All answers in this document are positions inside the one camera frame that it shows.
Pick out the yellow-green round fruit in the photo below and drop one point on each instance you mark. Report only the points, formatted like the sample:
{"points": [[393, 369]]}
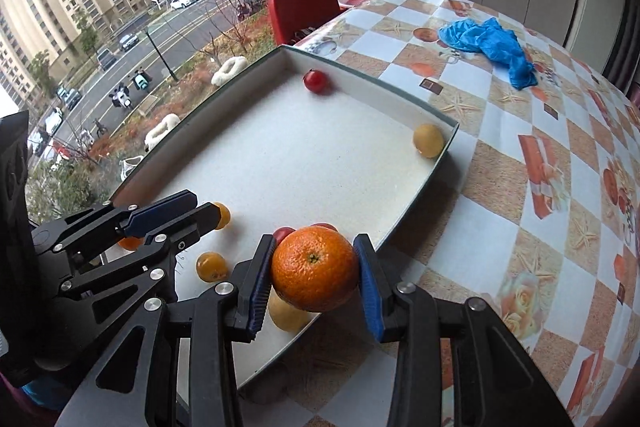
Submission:
{"points": [[429, 140]]}

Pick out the red tomato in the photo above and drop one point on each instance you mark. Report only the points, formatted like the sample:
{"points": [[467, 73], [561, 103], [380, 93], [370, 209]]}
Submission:
{"points": [[282, 234], [316, 81], [325, 226]]}

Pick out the red plastic chair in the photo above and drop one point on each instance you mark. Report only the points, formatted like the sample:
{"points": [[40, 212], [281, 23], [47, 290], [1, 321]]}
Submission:
{"points": [[300, 14]]}

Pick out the small orange tomato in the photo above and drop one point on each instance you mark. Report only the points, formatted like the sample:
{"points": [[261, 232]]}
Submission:
{"points": [[223, 215], [131, 243]]}

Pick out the pale yellow pear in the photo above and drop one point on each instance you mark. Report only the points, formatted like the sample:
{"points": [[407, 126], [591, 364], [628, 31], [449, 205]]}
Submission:
{"points": [[287, 317]]}

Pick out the crumpled blue disposable gloves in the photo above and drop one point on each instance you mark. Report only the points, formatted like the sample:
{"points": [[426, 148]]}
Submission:
{"points": [[492, 44]]}

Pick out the large orange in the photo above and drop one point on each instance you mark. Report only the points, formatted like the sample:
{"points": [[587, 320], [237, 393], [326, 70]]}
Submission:
{"points": [[315, 269]]}

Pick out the yellow-orange tomato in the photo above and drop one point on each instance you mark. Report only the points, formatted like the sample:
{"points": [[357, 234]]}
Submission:
{"points": [[211, 267]]}

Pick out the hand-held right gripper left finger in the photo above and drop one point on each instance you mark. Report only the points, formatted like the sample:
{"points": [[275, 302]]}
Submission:
{"points": [[260, 292]]}

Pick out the white shallow cardboard box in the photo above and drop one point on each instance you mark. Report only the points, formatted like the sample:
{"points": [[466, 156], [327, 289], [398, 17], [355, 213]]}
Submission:
{"points": [[310, 157]]}

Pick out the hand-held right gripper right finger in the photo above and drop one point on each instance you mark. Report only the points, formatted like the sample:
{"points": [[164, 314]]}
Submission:
{"points": [[370, 302]]}

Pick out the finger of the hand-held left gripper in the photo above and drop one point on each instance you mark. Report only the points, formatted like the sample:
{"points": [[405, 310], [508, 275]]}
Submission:
{"points": [[160, 208], [190, 227]]}

